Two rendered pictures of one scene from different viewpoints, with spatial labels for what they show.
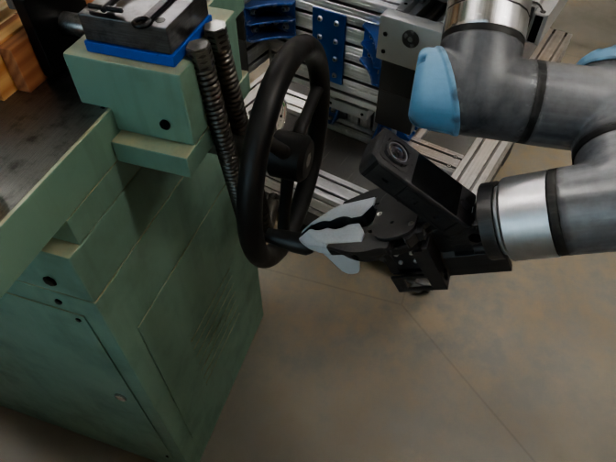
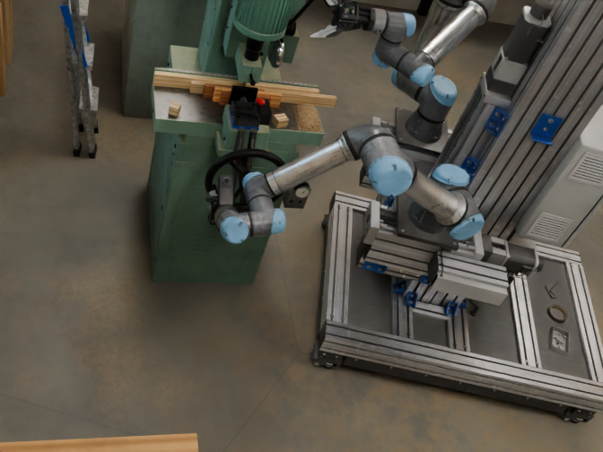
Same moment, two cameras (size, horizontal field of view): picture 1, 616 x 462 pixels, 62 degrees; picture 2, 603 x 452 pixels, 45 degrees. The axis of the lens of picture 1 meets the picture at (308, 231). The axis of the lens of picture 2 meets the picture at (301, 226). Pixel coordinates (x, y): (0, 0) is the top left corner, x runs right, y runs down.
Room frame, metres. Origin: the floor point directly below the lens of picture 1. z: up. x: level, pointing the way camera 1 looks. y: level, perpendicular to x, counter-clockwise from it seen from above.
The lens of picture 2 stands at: (-0.59, -1.45, 2.52)
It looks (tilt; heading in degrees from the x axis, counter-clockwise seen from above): 45 degrees down; 47
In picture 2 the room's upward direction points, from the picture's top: 22 degrees clockwise
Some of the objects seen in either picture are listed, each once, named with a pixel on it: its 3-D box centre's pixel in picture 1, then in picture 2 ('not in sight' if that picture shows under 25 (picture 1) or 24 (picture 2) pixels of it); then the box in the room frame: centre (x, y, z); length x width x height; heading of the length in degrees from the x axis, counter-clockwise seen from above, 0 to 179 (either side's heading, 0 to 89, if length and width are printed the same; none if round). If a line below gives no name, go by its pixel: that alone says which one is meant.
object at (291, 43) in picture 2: not in sight; (283, 43); (0.80, 0.47, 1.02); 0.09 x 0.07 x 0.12; 162
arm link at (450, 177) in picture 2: not in sight; (447, 186); (1.06, -0.30, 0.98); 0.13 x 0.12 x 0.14; 77
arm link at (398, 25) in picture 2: not in sight; (397, 24); (0.97, 0.12, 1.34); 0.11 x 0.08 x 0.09; 162
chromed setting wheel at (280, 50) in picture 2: not in sight; (276, 51); (0.76, 0.43, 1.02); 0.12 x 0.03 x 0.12; 72
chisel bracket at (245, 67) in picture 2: not in sight; (248, 64); (0.61, 0.37, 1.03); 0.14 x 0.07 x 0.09; 72
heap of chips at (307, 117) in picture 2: not in sight; (308, 114); (0.79, 0.19, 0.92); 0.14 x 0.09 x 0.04; 72
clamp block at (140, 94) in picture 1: (161, 67); (244, 128); (0.53, 0.17, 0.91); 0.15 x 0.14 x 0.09; 162
